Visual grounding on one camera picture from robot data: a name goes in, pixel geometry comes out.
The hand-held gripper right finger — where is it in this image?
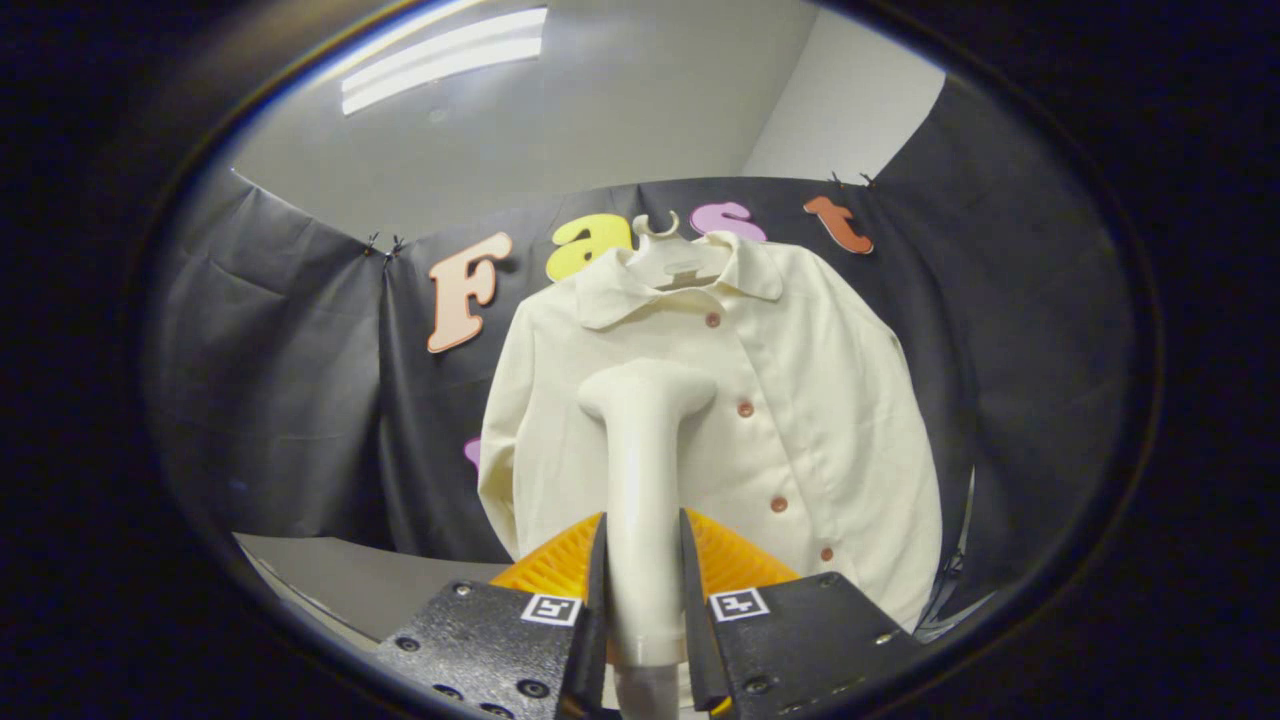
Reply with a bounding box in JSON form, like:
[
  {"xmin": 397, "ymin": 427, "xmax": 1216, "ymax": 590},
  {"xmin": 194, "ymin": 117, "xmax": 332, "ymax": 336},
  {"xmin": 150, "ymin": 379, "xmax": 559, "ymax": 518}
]
[{"xmin": 680, "ymin": 508, "xmax": 926, "ymax": 719}]

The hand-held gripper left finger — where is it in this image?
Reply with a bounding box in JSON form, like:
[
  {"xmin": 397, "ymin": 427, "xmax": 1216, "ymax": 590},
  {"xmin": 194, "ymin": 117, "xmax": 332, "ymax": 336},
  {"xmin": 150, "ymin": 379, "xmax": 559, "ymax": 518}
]
[{"xmin": 375, "ymin": 512, "xmax": 609, "ymax": 720}]

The cream button-up shirt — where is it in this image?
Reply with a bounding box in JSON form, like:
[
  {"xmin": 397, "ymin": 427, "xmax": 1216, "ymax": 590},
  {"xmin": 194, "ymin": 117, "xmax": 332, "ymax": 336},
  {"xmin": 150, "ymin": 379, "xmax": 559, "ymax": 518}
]
[{"xmin": 477, "ymin": 232, "xmax": 944, "ymax": 633}]

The cream garment steamer head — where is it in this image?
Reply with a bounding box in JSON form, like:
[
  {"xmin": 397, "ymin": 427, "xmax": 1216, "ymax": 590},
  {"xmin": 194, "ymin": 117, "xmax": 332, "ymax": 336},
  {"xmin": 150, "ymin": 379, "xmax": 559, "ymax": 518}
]
[{"xmin": 577, "ymin": 358, "xmax": 719, "ymax": 669}]

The grey metal clothes stand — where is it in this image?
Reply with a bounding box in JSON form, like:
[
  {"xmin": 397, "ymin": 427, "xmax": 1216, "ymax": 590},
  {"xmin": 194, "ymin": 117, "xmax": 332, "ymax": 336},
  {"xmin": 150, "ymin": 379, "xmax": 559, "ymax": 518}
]
[{"xmin": 915, "ymin": 470, "xmax": 996, "ymax": 641}]

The white plastic clothes hanger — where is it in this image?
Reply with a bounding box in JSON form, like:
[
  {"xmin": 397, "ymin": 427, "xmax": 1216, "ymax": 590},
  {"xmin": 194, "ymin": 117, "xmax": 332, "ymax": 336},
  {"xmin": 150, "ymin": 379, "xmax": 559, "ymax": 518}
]
[{"xmin": 632, "ymin": 212, "xmax": 731, "ymax": 291}]

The grey and white cabinet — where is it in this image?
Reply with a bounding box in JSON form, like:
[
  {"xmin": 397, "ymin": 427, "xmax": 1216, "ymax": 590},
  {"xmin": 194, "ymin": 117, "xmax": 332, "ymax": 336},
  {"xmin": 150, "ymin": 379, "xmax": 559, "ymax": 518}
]
[{"xmin": 232, "ymin": 533, "xmax": 511, "ymax": 646}]

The black backdrop cloth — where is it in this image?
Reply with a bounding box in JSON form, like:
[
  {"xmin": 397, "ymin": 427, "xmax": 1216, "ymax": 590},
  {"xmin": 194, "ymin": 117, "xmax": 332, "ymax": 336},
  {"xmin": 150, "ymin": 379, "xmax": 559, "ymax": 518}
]
[{"xmin": 145, "ymin": 75, "xmax": 1141, "ymax": 621}]

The ceiling light panel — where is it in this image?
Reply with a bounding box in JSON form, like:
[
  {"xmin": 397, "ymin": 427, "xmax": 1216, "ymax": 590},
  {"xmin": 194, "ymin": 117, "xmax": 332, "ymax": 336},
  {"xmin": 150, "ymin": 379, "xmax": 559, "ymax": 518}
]
[{"xmin": 340, "ymin": 8, "xmax": 549, "ymax": 117}]

